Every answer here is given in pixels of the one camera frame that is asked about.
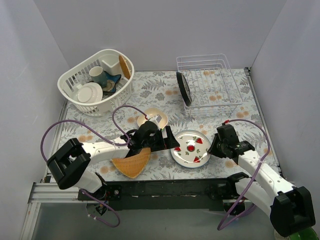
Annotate white plastic basket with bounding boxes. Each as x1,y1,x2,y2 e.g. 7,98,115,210
57,49,135,117

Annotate white plate in basket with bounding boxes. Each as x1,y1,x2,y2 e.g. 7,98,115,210
74,82,103,104

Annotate floral table mat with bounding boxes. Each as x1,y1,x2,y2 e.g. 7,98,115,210
53,69,279,181

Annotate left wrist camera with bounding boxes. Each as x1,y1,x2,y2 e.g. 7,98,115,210
149,114,164,130

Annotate watermelon pattern plate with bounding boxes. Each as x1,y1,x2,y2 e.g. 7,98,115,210
170,130,211,169

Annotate black base frame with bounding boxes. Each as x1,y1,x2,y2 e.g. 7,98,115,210
92,178,239,211

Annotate red rimmed beige plate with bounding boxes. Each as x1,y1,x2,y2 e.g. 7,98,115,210
176,71,192,107

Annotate purple cable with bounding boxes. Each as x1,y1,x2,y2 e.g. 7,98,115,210
40,104,151,228
216,119,269,231

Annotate beige square bowl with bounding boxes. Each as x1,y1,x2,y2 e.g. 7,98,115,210
137,108,169,129

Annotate blue star dish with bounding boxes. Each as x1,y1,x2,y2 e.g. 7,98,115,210
102,71,122,95

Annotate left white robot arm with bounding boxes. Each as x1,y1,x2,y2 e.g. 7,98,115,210
46,121,180,200

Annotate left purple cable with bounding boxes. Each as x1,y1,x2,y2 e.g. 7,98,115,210
40,104,151,228

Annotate green floral mug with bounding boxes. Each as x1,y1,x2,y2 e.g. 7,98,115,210
273,227,319,240

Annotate woven coaster in basket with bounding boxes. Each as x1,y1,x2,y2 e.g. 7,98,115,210
118,55,131,80

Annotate woven bamboo tray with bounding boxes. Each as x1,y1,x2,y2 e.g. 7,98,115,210
112,147,151,179

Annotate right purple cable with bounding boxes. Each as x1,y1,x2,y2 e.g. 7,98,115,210
216,119,269,231

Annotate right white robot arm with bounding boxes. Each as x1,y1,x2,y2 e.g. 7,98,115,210
208,124,316,237

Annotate white square container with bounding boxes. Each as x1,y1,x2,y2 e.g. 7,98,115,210
100,54,122,76

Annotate white cup in basket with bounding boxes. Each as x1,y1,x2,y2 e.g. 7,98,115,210
89,66,104,82

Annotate white wire dish rack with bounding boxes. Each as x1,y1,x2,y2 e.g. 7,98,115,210
176,53,243,118

